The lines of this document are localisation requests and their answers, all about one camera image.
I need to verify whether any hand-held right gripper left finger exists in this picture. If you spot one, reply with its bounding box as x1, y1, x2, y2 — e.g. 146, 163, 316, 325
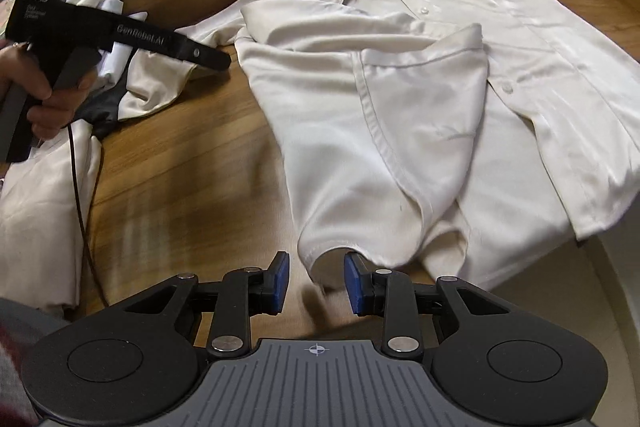
122, 251, 291, 358

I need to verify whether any person's left hand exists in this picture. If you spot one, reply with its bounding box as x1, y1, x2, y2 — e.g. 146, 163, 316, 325
0, 43, 98, 142

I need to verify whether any thin dark cable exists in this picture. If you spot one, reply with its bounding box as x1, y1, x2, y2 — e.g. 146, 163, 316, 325
67, 119, 112, 308

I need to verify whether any cream button shirt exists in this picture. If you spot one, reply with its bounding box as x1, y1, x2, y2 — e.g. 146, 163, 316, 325
120, 0, 640, 293

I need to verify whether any dark folded garment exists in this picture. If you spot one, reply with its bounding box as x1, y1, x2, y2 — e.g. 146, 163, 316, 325
72, 77, 138, 140

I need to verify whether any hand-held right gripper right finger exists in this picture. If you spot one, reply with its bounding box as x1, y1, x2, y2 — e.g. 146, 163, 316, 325
344, 251, 506, 360

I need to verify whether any folded white shirt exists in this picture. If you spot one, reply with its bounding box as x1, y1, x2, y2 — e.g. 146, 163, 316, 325
80, 0, 133, 82

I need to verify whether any folded cream shirt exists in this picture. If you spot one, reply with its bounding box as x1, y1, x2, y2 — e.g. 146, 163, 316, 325
0, 119, 104, 314

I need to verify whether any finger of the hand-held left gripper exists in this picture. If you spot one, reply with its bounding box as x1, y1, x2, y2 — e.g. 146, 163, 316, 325
172, 35, 232, 70

